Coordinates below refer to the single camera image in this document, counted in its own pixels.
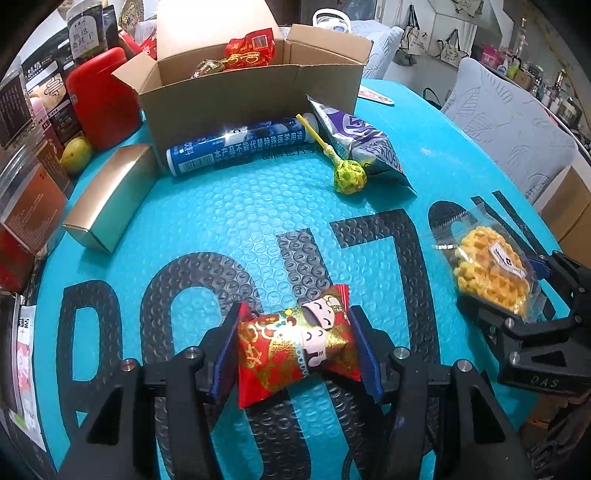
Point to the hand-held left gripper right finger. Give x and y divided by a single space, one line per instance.
369 364

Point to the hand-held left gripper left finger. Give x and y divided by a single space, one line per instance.
221 364

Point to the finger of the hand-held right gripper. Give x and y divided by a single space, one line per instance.
489 316
538 267

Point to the clear waffle packet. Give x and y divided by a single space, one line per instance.
489 267

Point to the red gold cartoon candy packet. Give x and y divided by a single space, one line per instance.
286 346

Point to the green lollipop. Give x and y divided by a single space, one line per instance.
348 177

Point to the gold paper box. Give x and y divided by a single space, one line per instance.
111 198

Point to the blue tablet tube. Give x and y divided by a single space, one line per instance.
231 147

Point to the brown cardboard box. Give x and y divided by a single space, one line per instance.
240 101

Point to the red orange snack packet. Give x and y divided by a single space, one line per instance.
249 46

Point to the brown cardboard carton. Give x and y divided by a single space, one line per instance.
570 212

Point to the grey covered chair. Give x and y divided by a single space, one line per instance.
383 48
508 124

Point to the teal bubble mat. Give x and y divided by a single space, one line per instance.
258 221

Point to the row of shelf bottles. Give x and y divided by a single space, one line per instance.
545 78

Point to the white printed card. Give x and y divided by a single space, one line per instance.
30 369

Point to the purple silver snack bag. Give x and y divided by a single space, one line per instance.
364 138

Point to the canvas tote bag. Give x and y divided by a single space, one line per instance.
413 34
451 48

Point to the pink red flat packet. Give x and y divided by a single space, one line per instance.
376 95

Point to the cluster of clear plastic jars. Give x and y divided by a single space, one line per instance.
27 207

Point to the yellow green lemon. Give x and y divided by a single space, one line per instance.
76 154

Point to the red plastic bottle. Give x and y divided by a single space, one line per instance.
104 97

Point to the pink bottle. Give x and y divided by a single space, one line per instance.
39 113

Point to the white cartoon water jug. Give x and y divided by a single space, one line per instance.
330 18

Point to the black stand-up pouch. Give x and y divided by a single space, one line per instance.
51 87

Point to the red snack bag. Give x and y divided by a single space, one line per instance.
138 44

